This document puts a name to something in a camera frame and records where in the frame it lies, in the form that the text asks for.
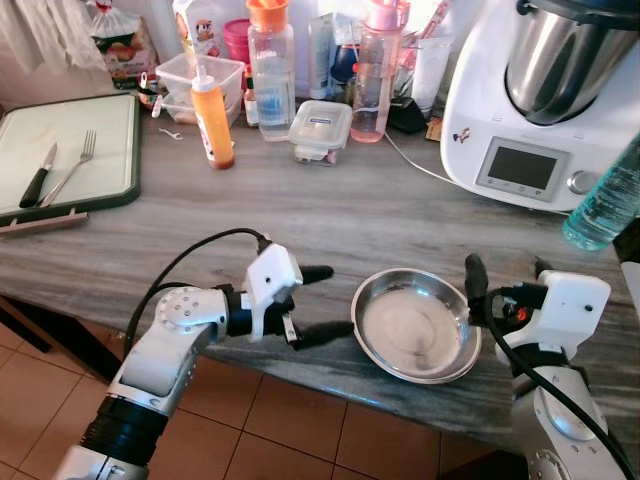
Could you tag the round steel bowl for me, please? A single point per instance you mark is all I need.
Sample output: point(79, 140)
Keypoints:
point(415, 325)

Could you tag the clear bottle orange cap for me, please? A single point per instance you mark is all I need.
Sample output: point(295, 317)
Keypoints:
point(270, 90)

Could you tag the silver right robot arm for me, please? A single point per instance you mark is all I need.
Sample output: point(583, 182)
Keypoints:
point(555, 430)

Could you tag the orange sauce bottle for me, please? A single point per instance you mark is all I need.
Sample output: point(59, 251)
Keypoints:
point(213, 125)

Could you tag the steel fork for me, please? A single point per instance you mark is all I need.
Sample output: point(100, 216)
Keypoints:
point(85, 148)

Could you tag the white blue bottle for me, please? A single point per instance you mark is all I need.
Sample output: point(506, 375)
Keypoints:
point(328, 55)

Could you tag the small lidded clear container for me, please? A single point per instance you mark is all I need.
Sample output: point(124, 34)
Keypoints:
point(320, 125)

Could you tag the pale wooden strip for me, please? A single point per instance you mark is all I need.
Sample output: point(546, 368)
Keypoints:
point(45, 222)

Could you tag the pink drinking bottle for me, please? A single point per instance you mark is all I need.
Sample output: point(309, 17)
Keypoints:
point(372, 90)

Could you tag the printed milk carton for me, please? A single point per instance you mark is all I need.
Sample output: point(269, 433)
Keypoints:
point(197, 30)

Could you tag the bagged bread loaf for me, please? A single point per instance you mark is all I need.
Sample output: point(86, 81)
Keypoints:
point(125, 50)

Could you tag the blue-tinted water bottle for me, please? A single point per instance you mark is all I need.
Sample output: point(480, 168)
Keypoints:
point(605, 205)

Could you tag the open clear plastic tub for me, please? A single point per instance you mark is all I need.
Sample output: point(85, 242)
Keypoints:
point(175, 85)

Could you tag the white tray green rim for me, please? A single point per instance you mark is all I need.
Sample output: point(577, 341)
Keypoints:
point(30, 125)

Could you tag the white hanging cloth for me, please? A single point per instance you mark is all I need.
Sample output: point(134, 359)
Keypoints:
point(50, 30)

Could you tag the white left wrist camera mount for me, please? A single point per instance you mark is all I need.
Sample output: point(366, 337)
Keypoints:
point(270, 275)

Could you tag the small black device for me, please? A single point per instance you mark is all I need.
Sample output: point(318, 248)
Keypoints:
point(407, 117)

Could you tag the pink cup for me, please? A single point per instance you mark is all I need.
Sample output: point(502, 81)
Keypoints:
point(236, 40)

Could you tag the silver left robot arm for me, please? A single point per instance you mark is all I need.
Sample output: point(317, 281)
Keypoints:
point(165, 345)

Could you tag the grey-topped wooden table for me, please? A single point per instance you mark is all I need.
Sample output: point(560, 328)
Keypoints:
point(330, 215)

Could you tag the white kitchen machine steel jug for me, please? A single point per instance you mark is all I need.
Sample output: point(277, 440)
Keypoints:
point(480, 100)

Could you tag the translucent white cup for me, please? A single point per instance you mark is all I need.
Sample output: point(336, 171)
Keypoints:
point(430, 75)

